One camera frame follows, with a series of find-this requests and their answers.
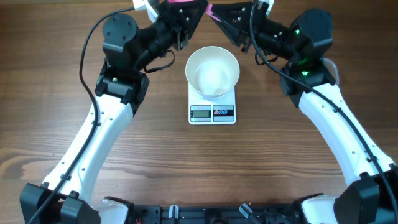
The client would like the clear plastic container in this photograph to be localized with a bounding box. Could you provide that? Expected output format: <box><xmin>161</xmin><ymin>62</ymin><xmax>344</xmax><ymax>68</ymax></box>
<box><xmin>324</xmin><ymin>58</ymin><xmax>340</xmax><ymax>85</ymax></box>

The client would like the white digital kitchen scale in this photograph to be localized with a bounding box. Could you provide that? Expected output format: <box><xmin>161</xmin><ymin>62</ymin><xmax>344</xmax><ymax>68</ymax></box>
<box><xmin>188</xmin><ymin>85</ymin><xmax>237</xmax><ymax>125</ymax></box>

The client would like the white bowl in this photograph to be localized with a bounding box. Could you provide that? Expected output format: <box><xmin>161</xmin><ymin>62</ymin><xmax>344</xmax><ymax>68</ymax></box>
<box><xmin>185</xmin><ymin>46</ymin><xmax>240</xmax><ymax>99</ymax></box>

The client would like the pink plastic measuring scoop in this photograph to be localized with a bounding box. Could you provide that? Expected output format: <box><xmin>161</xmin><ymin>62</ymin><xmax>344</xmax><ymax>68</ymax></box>
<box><xmin>167</xmin><ymin>0</ymin><xmax>221</xmax><ymax>22</ymax></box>

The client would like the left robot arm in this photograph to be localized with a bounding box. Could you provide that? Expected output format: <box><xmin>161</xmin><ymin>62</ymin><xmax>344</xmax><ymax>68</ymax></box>
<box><xmin>19</xmin><ymin>1</ymin><xmax>208</xmax><ymax>223</ymax></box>

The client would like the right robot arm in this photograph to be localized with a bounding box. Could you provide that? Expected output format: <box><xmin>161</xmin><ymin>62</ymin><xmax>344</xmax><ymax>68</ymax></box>
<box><xmin>206</xmin><ymin>1</ymin><xmax>397</xmax><ymax>223</ymax></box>

